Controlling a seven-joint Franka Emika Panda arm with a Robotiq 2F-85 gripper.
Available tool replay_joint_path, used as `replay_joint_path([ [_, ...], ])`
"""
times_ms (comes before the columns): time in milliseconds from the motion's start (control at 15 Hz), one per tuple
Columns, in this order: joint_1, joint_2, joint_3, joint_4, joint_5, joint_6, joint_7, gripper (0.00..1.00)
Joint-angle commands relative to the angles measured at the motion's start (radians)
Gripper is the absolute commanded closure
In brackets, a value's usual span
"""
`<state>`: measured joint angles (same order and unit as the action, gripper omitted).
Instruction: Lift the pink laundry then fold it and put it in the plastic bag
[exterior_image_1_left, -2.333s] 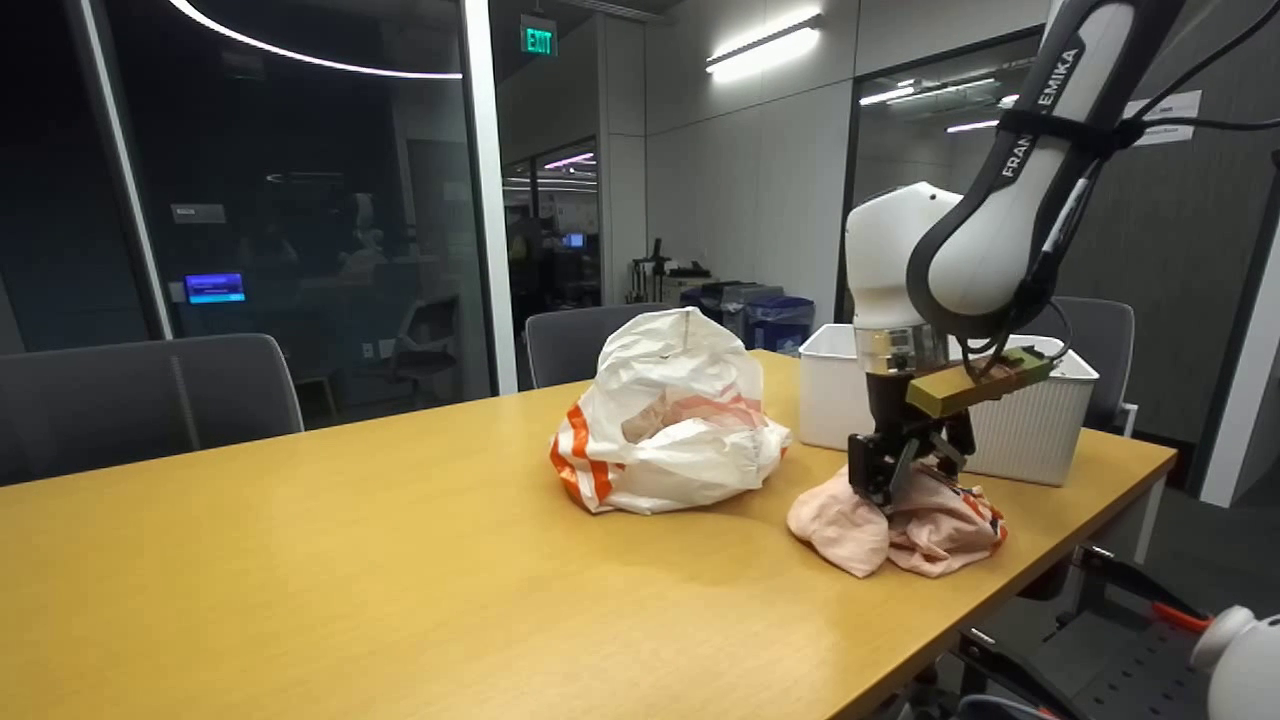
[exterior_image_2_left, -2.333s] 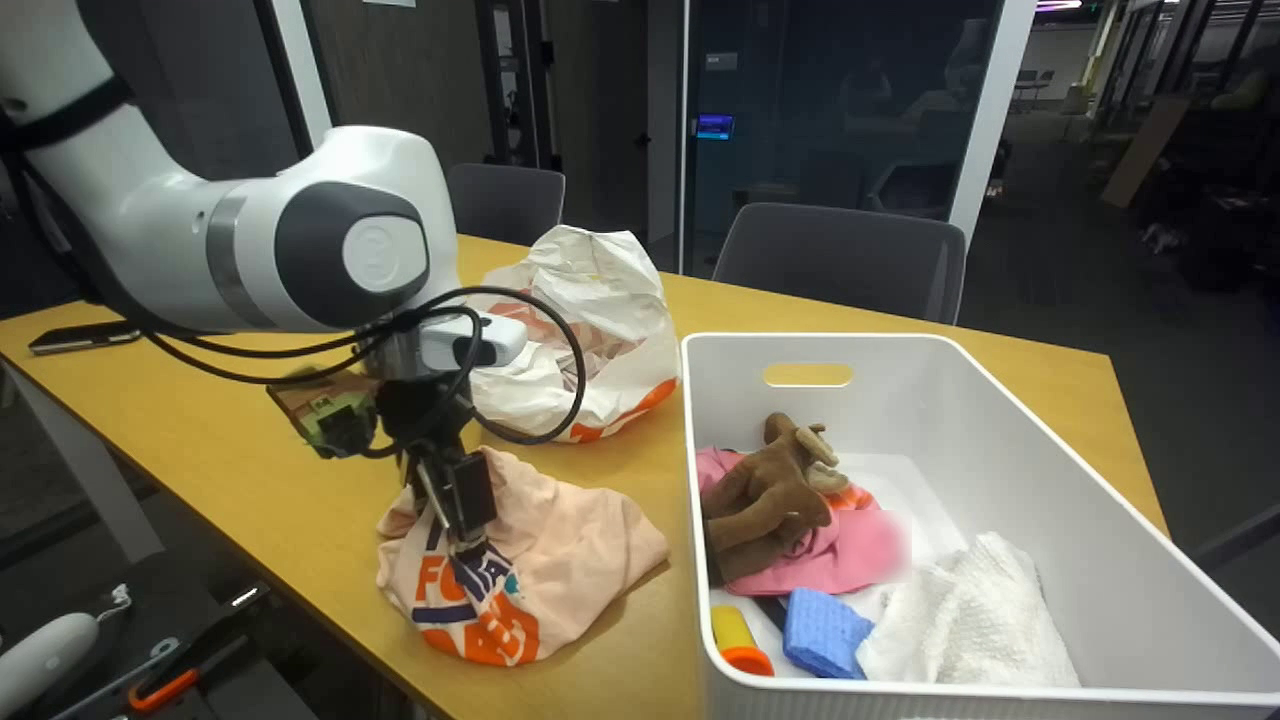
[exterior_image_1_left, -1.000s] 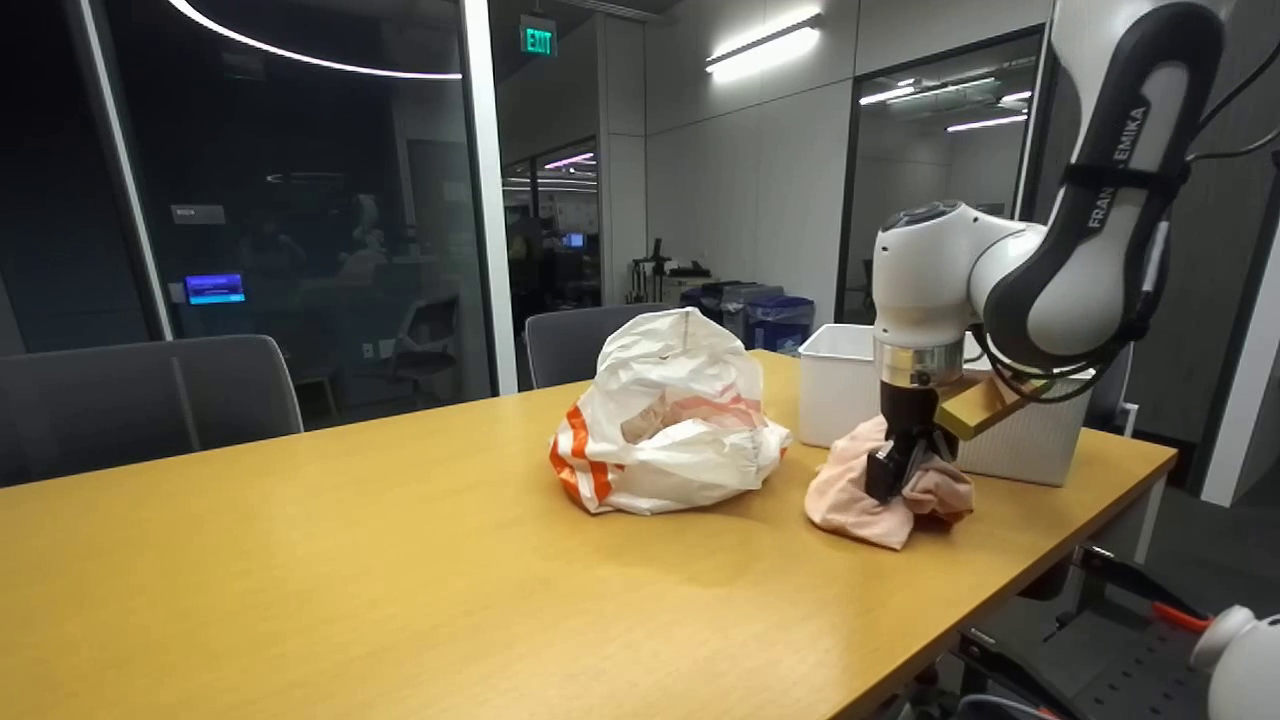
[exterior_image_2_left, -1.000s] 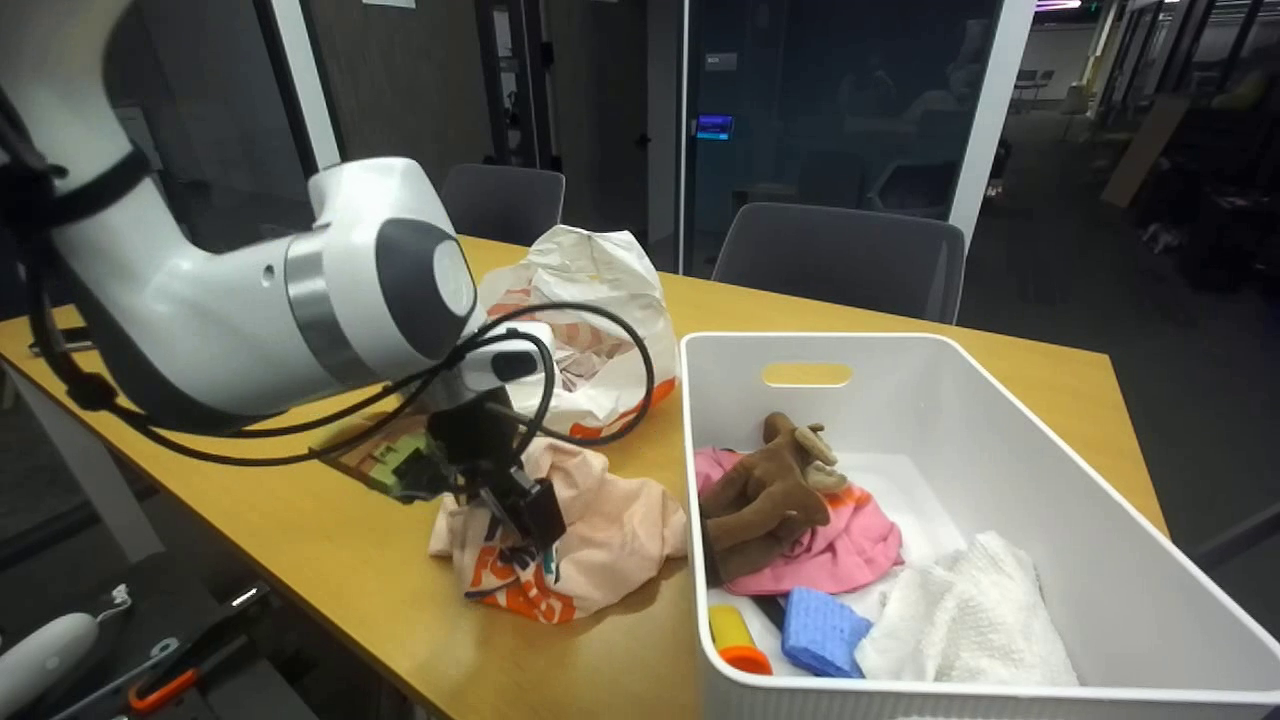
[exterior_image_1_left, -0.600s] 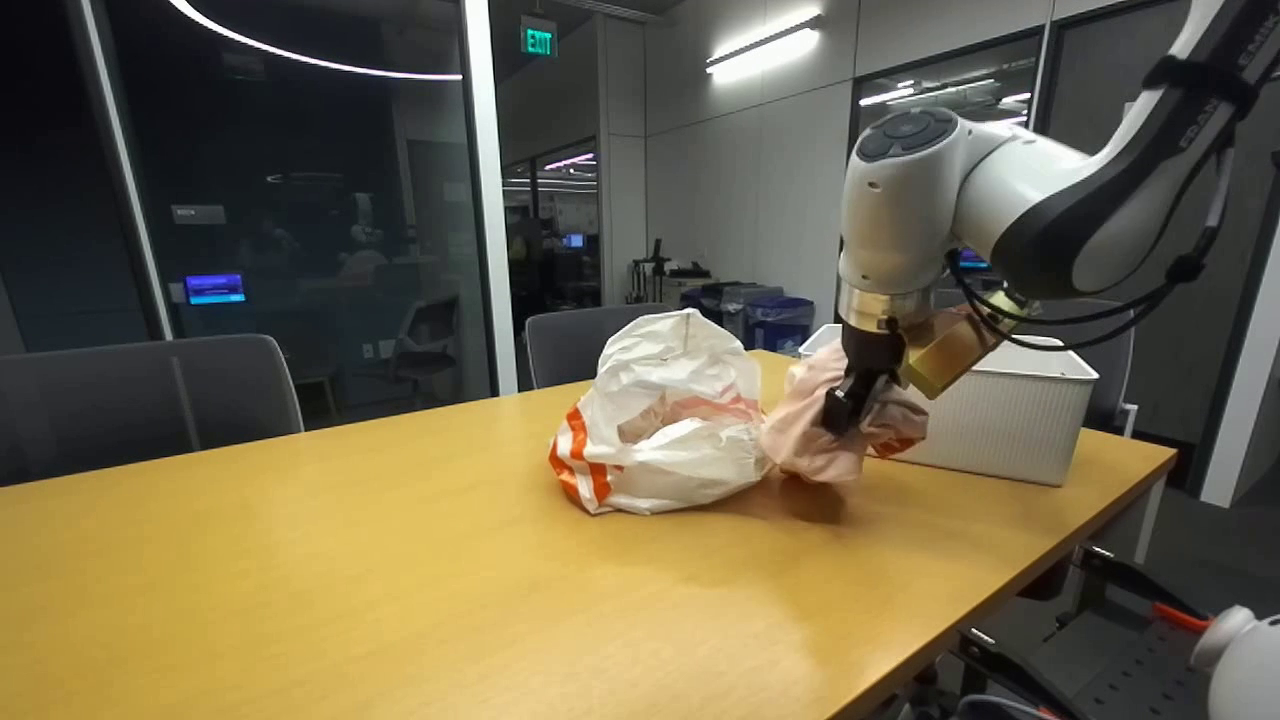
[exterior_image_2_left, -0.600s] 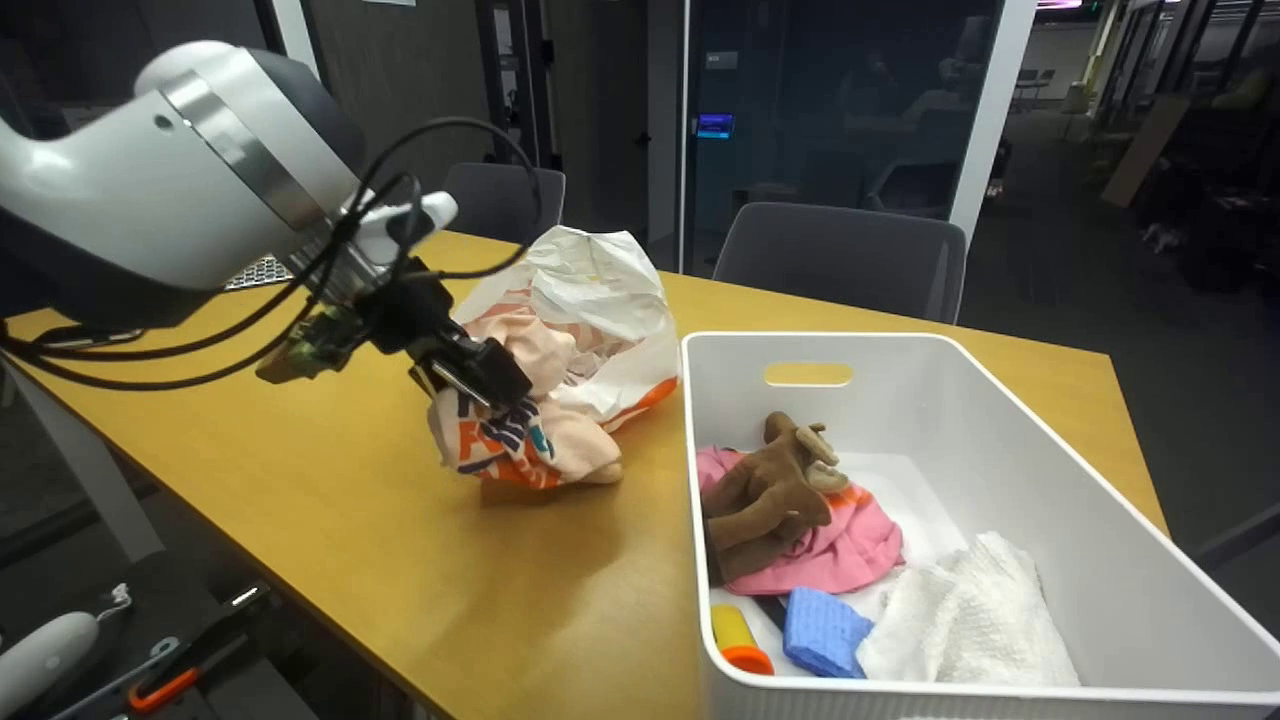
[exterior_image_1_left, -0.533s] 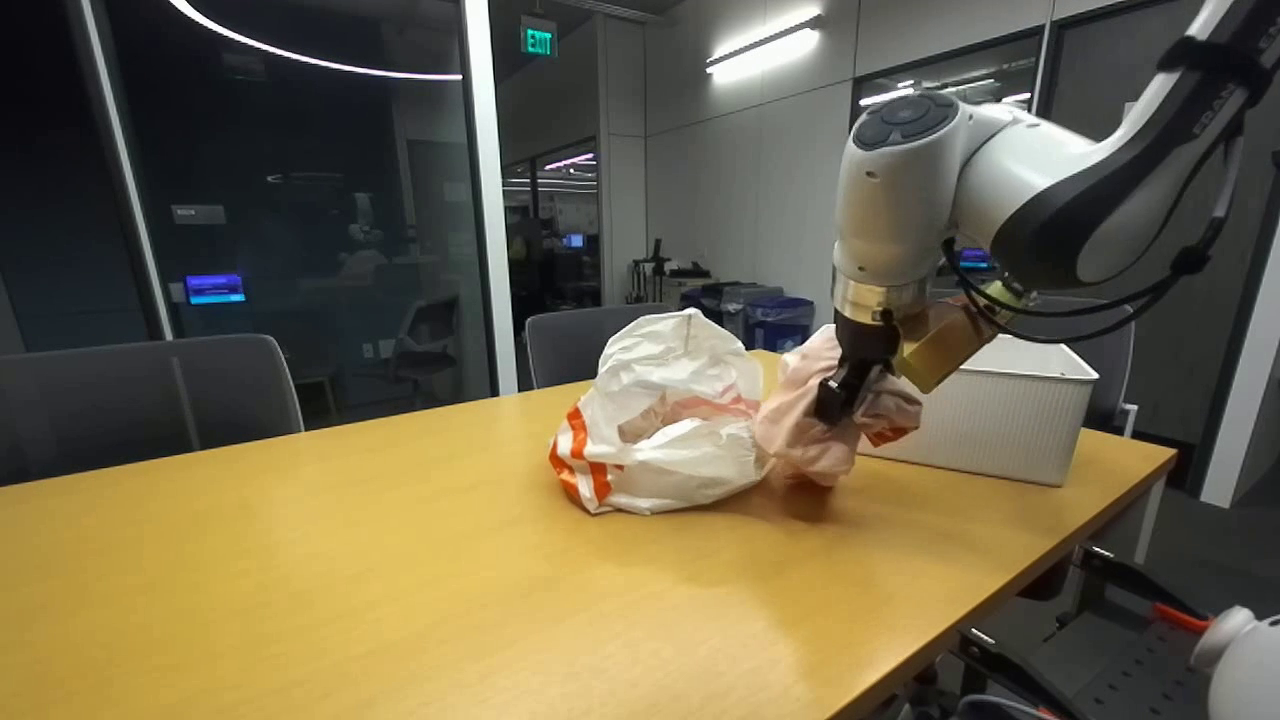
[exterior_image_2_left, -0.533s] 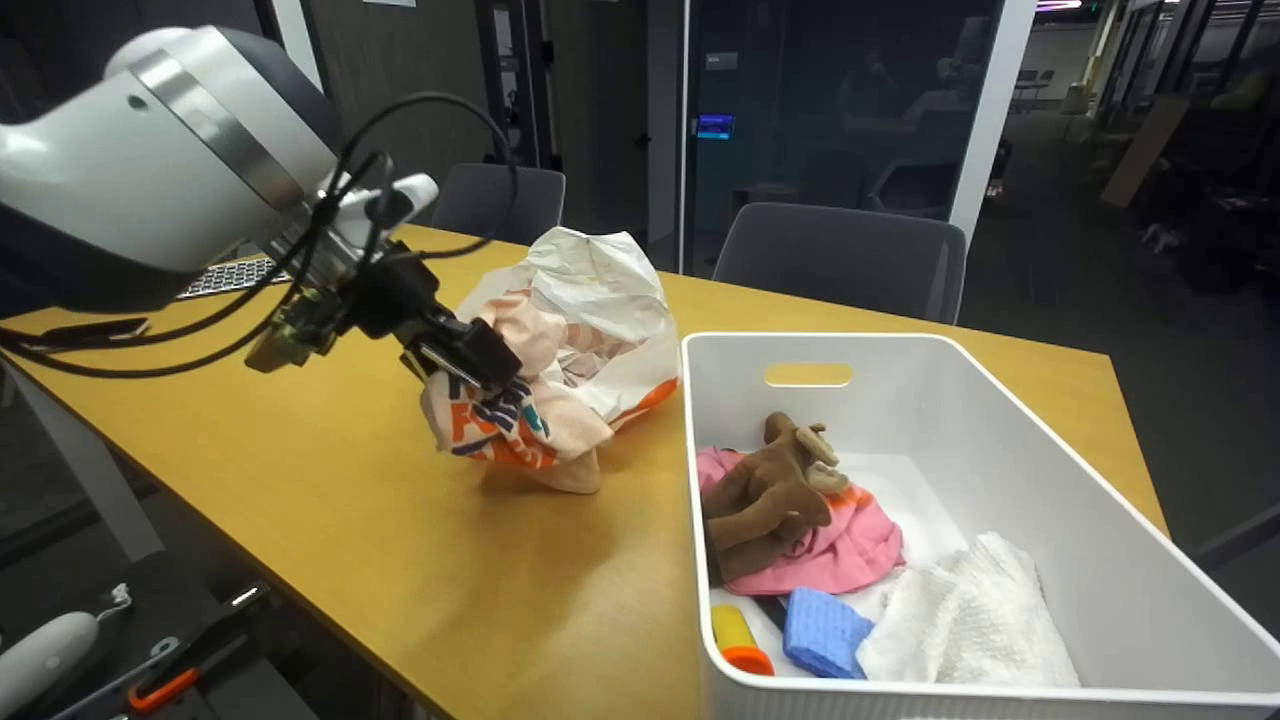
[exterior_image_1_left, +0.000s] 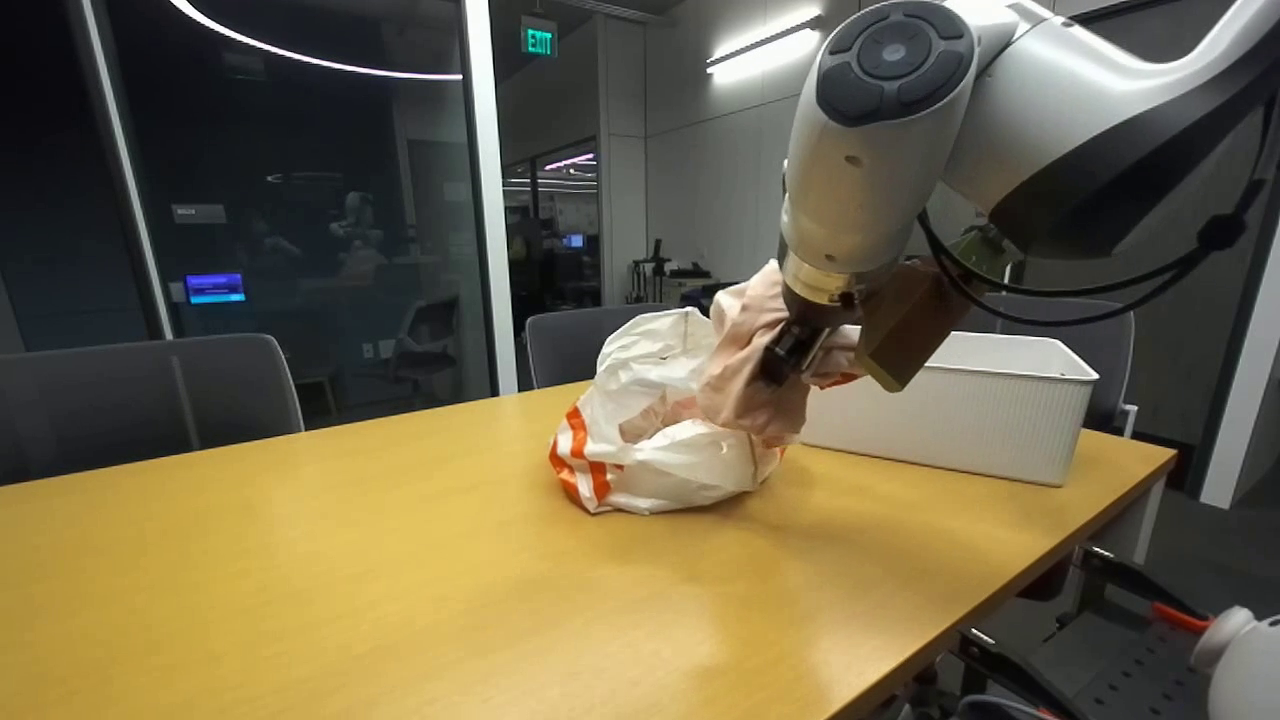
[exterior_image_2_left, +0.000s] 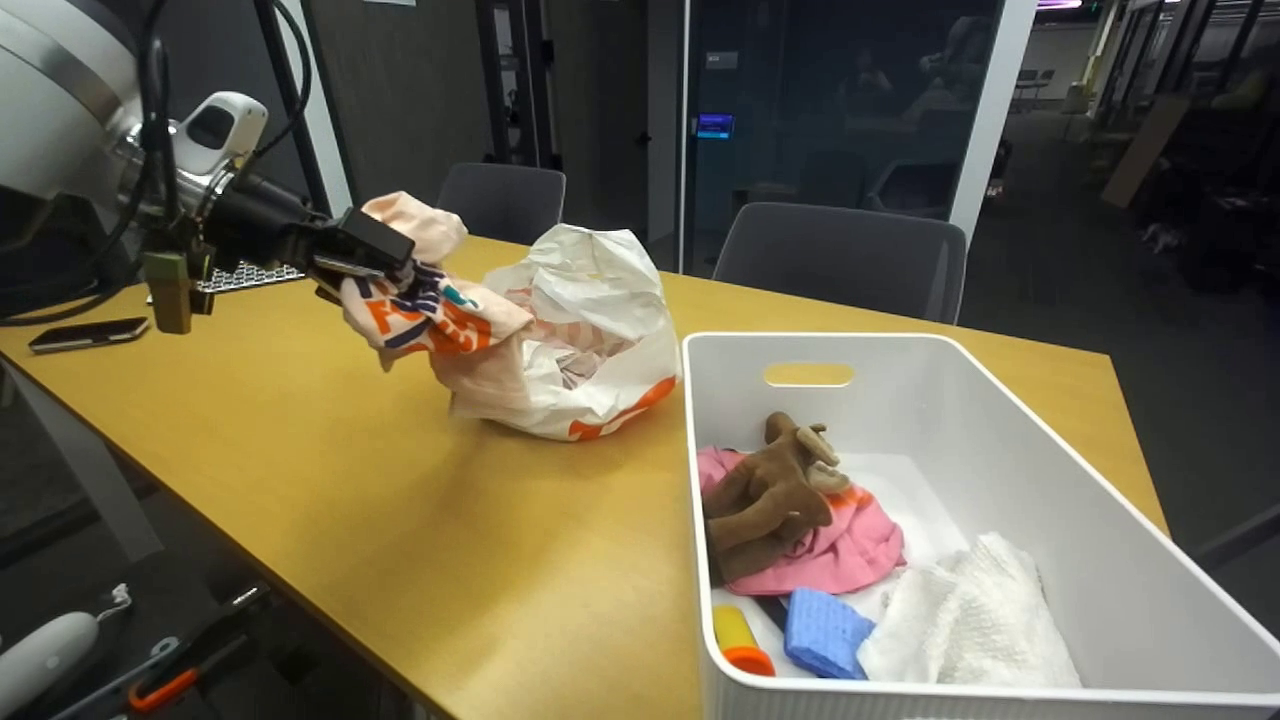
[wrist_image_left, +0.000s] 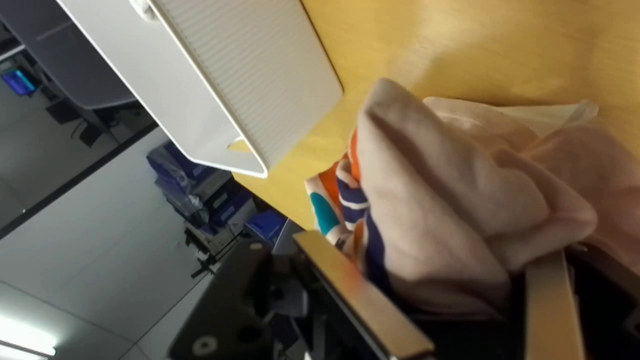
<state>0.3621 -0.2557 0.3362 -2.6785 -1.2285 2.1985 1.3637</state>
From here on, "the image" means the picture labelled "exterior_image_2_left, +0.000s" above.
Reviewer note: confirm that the white plastic storage bin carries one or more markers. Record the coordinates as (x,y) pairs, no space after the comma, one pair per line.
(1067,440)

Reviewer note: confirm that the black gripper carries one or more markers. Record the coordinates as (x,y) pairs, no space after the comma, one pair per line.
(292,233)

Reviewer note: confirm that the white towel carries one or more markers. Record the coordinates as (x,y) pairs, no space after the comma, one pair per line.
(975,623)

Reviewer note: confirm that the blue sponge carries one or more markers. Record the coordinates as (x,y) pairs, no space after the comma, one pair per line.
(826,632)

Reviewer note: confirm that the pale pink shirt orange print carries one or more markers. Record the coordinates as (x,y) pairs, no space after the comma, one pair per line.
(467,335)

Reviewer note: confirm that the glowing blue screen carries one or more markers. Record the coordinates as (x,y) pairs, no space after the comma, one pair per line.
(714,130)

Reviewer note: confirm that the brown plush toy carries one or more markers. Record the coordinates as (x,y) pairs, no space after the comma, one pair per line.
(773,502)

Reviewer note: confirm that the black smartphone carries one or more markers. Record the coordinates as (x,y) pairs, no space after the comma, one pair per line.
(88,336)

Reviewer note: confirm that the white orange plastic bag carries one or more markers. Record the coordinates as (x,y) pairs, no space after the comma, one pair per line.
(584,321)

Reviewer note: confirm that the bright pink cloth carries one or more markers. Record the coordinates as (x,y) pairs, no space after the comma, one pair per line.
(853,545)

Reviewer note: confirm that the yellow orange small item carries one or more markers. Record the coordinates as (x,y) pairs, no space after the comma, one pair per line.
(742,642)

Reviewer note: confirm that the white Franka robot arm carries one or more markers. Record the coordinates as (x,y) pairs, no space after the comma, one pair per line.
(52,92)

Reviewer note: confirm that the grey office chair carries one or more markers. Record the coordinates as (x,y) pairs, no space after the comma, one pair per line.
(833,254)
(513,200)

